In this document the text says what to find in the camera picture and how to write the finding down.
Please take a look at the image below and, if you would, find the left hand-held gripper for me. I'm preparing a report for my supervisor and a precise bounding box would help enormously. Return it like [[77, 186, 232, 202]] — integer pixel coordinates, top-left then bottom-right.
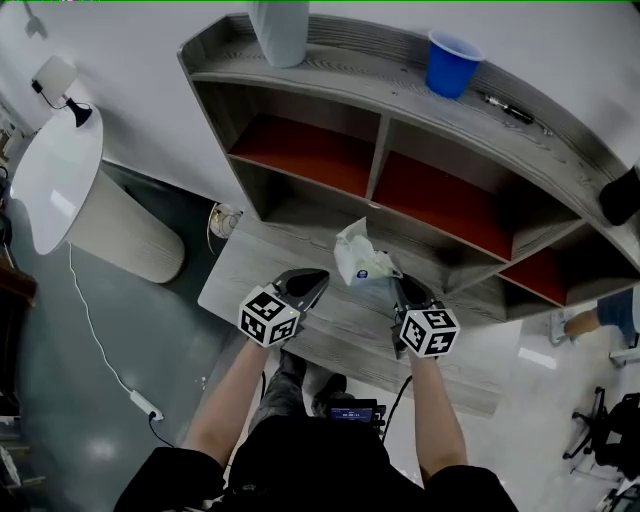
[[237, 268, 331, 349]]

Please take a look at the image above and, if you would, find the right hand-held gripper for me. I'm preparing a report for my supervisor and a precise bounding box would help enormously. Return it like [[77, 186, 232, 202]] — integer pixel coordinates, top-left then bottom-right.
[[388, 273, 461, 361]]

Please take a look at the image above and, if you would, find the white tissues pack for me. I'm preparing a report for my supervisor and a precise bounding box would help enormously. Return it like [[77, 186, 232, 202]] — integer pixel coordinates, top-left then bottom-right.
[[333, 216, 404, 288]]

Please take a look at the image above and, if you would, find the person's left forearm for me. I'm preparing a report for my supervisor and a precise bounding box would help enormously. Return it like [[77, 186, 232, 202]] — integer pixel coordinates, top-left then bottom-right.
[[180, 337, 274, 471]]

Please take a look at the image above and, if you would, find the person's right forearm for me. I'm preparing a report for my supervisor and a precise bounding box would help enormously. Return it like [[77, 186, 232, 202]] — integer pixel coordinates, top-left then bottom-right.
[[408, 352, 469, 486]]

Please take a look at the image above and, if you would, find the grey wooden desk with shelves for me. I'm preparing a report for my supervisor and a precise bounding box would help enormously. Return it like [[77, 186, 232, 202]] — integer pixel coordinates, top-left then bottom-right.
[[177, 13, 640, 416]]

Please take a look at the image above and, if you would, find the person's left leg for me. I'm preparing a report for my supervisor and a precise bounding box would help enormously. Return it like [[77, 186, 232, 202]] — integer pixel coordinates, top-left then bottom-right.
[[249, 349, 309, 431]]

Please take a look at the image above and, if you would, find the person's leg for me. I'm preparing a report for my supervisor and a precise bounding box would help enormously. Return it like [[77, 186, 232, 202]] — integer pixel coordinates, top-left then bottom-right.
[[312, 372, 349, 416], [249, 349, 309, 431]]

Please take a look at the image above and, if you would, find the person's right leg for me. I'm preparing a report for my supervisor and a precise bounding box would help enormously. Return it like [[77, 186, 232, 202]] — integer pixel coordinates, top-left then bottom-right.
[[312, 372, 349, 416]]

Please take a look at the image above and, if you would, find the black chest-mounted screen device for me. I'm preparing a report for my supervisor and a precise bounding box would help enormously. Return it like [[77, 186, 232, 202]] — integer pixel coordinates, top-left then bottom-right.
[[327, 398, 387, 426]]

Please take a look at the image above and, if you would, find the person's black shirt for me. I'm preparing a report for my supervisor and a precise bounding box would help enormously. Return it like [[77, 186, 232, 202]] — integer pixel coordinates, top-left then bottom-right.
[[112, 414, 521, 512]]

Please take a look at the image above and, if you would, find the white power strip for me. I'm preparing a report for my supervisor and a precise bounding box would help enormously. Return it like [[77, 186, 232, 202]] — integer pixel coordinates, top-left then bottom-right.
[[129, 389, 165, 421]]

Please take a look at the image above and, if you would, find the black pen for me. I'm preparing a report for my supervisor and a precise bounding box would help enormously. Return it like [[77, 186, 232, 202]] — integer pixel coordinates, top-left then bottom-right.
[[477, 89, 554, 136]]

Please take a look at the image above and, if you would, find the blue plastic cup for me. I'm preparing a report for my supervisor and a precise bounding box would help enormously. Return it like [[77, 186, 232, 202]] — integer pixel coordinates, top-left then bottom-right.
[[424, 28, 486, 100]]

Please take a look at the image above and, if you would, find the cola bottle with red label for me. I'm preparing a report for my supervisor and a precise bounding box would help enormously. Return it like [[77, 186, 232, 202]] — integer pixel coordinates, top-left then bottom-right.
[[598, 164, 640, 227]]

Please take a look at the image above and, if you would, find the tall white cup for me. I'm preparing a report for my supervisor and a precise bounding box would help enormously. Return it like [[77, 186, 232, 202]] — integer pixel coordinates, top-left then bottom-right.
[[249, 1, 310, 69]]

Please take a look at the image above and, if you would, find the black office chair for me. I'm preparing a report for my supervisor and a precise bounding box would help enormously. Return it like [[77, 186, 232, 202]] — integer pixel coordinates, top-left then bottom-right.
[[564, 387, 640, 481]]

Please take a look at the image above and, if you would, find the dark brown wooden furniture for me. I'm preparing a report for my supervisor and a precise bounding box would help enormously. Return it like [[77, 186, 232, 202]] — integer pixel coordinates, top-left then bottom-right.
[[0, 249, 39, 416]]

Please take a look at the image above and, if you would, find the white shade table lamp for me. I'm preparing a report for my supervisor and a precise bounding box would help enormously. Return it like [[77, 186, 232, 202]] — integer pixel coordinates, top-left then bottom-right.
[[30, 54, 94, 130]]

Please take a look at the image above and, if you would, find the coiled wire bundle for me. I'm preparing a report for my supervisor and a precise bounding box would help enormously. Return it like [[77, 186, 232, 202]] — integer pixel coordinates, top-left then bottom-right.
[[207, 201, 245, 256]]

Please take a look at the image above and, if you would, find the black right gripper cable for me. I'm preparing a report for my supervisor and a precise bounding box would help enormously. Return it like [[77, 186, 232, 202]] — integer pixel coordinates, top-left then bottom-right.
[[379, 374, 414, 441]]

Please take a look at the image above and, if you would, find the white pedestal table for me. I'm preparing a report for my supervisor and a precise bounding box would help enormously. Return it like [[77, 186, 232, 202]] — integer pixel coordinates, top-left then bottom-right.
[[9, 107, 186, 285]]

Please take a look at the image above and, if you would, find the black floor cable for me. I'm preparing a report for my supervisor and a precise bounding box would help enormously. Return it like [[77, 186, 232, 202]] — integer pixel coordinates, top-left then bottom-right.
[[148, 414, 176, 448]]

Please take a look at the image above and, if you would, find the white power cable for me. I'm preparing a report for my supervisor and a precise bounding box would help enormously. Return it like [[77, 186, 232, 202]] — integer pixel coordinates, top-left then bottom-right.
[[67, 242, 136, 396]]

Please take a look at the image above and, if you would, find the white metal frame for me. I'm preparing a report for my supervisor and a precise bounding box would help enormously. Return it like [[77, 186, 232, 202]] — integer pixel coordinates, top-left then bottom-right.
[[609, 344, 640, 369]]

